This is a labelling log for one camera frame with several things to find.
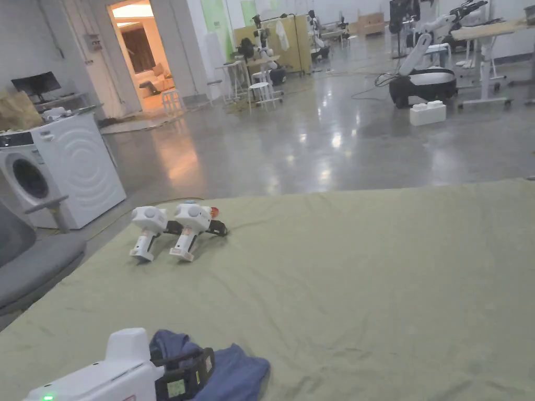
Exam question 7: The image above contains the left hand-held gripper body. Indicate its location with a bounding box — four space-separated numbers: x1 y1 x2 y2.
22 327 166 401

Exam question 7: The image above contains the dark blue shirt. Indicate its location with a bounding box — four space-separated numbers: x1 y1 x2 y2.
149 329 272 401

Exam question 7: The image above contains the spare white hand-held gripper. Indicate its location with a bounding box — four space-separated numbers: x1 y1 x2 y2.
129 205 176 264
169 202 229 264

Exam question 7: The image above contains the grey office chair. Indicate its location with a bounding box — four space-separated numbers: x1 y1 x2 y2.
0 195 87 318

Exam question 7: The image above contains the bed with pale green sheet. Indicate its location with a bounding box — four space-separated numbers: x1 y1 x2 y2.
0 178 535 401

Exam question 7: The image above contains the white washing machine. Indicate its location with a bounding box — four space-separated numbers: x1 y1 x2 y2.
0 112 127 230

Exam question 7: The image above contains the white round stool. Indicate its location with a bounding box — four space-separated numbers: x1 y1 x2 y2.
161 88 185 115
247 81 277 114

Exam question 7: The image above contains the brown paper bag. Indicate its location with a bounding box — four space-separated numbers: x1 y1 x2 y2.
0 90 44 132

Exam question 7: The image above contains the black computer monitor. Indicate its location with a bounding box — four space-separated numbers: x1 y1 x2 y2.
10 71 63 103

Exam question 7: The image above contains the white robot at table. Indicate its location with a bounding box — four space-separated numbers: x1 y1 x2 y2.
236 14 287 87

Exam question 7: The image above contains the yellow folding screen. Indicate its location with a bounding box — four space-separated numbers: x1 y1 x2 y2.
233 14 313 77

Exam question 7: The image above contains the white foam block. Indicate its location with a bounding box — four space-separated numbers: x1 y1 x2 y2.
409 100 448 126

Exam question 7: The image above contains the white robot on black base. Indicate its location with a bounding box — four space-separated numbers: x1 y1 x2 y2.
388 2 490 109

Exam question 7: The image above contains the brown carton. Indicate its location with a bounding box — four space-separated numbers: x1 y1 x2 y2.
356 12 386 37

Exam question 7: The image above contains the wooden-top white table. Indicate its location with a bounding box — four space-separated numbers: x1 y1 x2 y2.
450 17 535 109

